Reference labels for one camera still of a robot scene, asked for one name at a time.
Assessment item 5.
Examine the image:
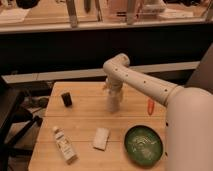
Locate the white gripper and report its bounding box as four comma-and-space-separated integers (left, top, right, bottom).
103, 78, 123, 102

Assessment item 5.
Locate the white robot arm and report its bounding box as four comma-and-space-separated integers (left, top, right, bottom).
103, 53, 213, 171

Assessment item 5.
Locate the white eraser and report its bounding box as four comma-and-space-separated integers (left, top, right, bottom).
93, 128, 109, 150

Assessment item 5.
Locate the small black cup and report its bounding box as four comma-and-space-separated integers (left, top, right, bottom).
61, 92, 72, 107

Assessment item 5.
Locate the orange carrot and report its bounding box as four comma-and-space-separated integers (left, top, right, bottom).
147, 99, 155, 116

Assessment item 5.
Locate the green round plate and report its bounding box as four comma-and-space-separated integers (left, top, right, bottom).
124, 125, 163, 167

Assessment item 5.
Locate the white labelled bottle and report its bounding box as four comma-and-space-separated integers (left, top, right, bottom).
52, 126, 77, 164

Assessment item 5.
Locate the black office chair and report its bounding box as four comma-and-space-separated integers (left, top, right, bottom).
0, 76, 43, 171

